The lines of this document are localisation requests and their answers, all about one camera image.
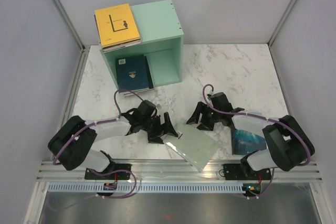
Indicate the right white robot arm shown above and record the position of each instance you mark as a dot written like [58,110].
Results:
[287,144]

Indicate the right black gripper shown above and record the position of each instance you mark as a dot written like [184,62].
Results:
[201,108]

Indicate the blue ocean cover book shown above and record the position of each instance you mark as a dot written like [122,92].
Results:
[244,142]

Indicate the white slotted cable duct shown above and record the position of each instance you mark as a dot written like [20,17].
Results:
[123,188]

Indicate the dark blue thin book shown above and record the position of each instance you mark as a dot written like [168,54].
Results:
[131,73]

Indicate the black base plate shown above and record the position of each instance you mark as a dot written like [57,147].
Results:
[120,172]
[235,172]

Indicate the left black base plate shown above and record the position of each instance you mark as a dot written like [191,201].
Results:
[120,172]

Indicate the black file folder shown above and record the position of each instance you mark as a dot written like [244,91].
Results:
[151,86]

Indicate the yellow book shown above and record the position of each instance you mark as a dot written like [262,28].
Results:
[117,12]

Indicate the grey green notebook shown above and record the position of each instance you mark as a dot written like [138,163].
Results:
[193,145]

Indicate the mint green open cabinet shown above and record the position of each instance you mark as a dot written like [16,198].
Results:
[162,40]

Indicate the aluminium rail beam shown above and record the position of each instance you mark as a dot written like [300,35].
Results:
[170,170]

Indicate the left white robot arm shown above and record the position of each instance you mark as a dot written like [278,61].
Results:
[72,144]

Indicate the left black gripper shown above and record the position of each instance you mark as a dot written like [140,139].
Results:
[157,132]

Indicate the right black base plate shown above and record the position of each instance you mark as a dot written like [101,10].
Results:
[235,172]

